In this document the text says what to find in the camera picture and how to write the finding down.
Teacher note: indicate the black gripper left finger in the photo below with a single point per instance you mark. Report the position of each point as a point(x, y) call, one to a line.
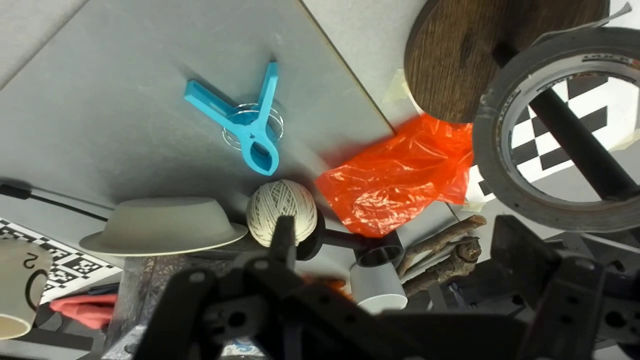
point(283, 243)

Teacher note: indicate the black ball holder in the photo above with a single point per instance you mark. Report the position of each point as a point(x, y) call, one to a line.
point(361, 243)

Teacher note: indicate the white patterned ball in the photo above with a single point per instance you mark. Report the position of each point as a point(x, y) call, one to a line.
point(283, 200)

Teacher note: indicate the black peg stand wooden base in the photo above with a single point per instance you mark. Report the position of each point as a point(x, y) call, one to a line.
point(453, 52)

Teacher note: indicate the gray shallow bowl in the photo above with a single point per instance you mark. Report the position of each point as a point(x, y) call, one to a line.
point(166, 227)

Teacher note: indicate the black white checkerboard sheet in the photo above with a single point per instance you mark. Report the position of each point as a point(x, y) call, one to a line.
point(590, 105)

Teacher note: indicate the cream ceramic mug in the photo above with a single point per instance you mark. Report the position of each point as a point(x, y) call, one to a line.
point(16, 292)

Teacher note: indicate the gray tape roll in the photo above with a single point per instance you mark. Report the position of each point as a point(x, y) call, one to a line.
point(490, 147)

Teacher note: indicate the orange plastic bag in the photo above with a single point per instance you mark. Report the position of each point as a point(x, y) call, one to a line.
point(393, 181)

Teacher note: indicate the white paper cup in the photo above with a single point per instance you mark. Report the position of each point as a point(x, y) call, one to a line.
point(378, 290)

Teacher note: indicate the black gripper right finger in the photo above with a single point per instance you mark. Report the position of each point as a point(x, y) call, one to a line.
point(527, 260)

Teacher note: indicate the gray mat board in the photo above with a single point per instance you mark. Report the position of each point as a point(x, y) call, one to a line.
point(132, 80)

